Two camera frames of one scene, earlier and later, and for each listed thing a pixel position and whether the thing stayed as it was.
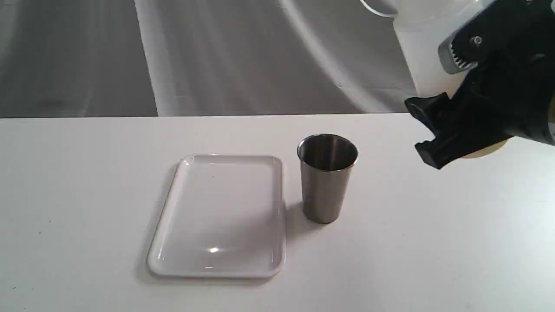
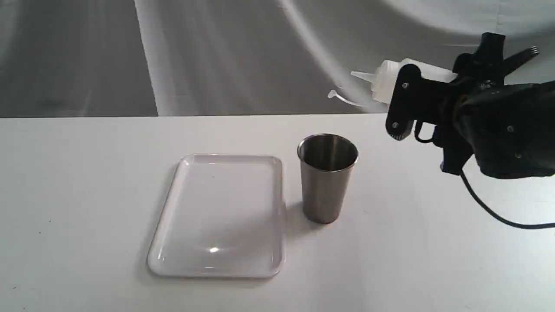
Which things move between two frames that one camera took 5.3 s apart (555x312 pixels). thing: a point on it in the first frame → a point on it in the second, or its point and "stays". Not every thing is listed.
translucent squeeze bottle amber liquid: x=422 y=26 → x=386 y=72
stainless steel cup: x=326 y=160 stays
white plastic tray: x=223 y=218 stays
